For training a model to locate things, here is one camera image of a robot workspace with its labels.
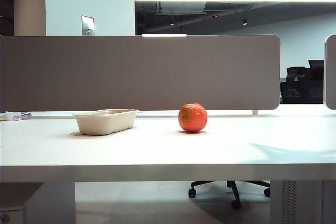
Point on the orange fruit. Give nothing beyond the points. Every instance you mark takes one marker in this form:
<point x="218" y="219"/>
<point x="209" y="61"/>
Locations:
<point x="193" y="117"/>

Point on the beige paper lunchbox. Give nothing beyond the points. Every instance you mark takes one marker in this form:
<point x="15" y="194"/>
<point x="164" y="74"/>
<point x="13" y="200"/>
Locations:
<point x="105" y="124"/>

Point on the long grey desk divider panel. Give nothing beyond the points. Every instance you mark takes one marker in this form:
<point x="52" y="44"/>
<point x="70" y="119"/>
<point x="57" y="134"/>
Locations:
<point x="131" y="72"/>

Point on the short white light bar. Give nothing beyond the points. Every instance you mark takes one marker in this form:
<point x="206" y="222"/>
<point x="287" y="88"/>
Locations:
<point x="164" y="35"/>

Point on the black ceiling spotlight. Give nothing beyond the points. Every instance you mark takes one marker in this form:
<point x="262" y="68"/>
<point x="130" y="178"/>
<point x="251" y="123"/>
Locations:
<point x="172" y="23"/>
<point x="244" y="21"/>

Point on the black office chair wheeled base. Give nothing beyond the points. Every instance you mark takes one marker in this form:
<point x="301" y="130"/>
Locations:
<point x="234" y="190"/>

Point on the black office chair with label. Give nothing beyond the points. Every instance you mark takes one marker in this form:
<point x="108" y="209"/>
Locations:
<point x="294" y="85"/>

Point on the purple marker pen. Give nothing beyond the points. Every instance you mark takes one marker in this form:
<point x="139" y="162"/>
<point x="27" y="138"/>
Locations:
<point x="22" y="116"/>

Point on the black office chair tall backrest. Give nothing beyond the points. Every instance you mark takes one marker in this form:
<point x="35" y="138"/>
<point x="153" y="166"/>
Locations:
<point x="316" y="77"/>

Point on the white vented table leg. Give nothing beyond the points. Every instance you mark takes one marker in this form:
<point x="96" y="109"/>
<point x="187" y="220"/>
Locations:
<point x="288" y="203"/>

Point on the short grey desk divider panel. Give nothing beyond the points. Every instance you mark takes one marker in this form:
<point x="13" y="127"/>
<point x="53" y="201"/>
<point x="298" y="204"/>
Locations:
<point x="331" y="72"/>

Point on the grey drawer cabinet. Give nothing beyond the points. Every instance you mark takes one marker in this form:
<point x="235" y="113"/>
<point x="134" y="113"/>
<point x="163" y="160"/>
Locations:
<point x="13" y="197"/>

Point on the white divider mounting bracket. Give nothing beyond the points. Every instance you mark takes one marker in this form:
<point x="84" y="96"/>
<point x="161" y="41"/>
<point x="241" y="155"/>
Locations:
<point x="255" y="112"/>

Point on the metal wall switch plate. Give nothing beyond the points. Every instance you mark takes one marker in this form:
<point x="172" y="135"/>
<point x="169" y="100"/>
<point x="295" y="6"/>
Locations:
<point x="87" y="26"/>

